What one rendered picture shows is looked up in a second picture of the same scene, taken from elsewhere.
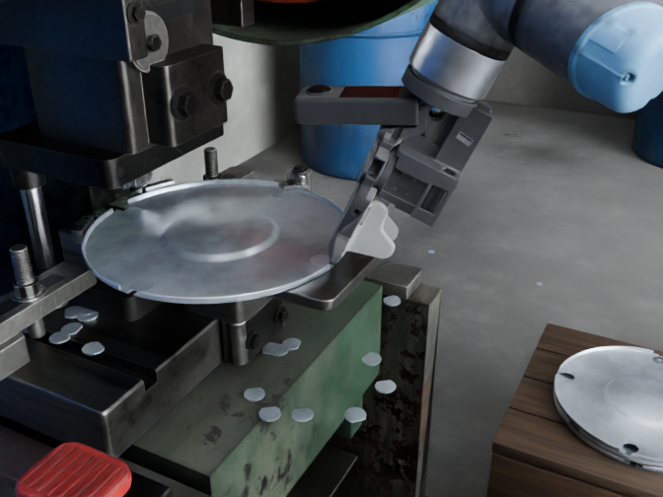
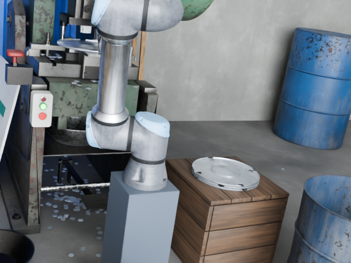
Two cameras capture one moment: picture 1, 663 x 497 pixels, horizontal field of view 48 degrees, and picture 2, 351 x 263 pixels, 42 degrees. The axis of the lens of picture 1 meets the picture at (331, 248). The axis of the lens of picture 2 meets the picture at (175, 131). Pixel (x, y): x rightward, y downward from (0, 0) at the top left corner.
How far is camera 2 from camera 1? 1.50 m
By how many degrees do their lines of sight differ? 32
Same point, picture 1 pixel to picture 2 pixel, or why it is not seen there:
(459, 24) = not seen: outside the picture
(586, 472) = (179, 172)
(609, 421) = (203, 168)
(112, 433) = (39, 69)
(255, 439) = (68, 86)
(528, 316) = (292, 198)
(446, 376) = not seen: hidden behind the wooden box
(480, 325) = not seen: hidden behind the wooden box
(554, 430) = (188, 165)
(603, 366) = (228, 163)
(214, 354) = (77, 73)
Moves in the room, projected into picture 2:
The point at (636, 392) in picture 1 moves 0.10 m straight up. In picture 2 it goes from (224, 168) to (229, 146)
